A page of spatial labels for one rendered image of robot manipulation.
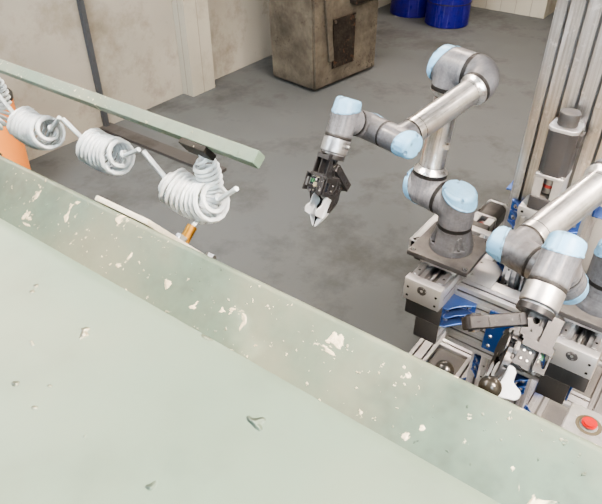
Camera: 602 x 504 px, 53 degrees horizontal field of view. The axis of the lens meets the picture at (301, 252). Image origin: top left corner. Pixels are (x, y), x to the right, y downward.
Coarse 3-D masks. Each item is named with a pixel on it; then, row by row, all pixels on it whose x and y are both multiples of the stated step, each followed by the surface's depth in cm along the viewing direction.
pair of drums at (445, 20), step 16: (400, 0) 774; (416, 0) 767; (432, 0) 737; (448, 0) 725; (464, 0) 727; (400, 16) 786; (416, 16) 779; (432, 16) 746; (448, 16) 735; (464, 16) 740
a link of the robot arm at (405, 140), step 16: (480, 64) 175; (496, 64) 178; (464, 80) 174; (480, 80) 172; (496, 80) 175; (448, 96) 169; (464, 96) 170; (480, 96) 173; (416, 112) 167; (432, 112) 165; (448, 112) 167; (384, 128) 163; (400, 128) 161; (416, 128) 162; (432, 128) 165; (384, 144) 164; (400, 144) 159; (416, 144) 160
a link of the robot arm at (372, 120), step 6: (366, 114) 166; (372, 114) 169; (366, 120) 166; (372, 120) 166; (378, 120) 166; (384, 120) 165; (366, 126) 166; (372, 126) 166; (378, 126) 164; (360, 132) 167; (366, 132) 167; (372, 132) 165; (366, 138) 169; (372, 138) 166
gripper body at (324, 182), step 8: (320, 152) 163; (320, 160) 165; (328, 160) 165; (336, 160) 167; (344, 160) 167; (320, 168) 164; (328, 168) 164; (312, 176) 167; (320, 176) 163; (328, 176) 166; (336, 176) 169; (304, 184) 167; (312, 184) 166; (320, 184) 164; (328, 184) 165; (336, 184) 167; (320, 192) 164; (328, 192) 166
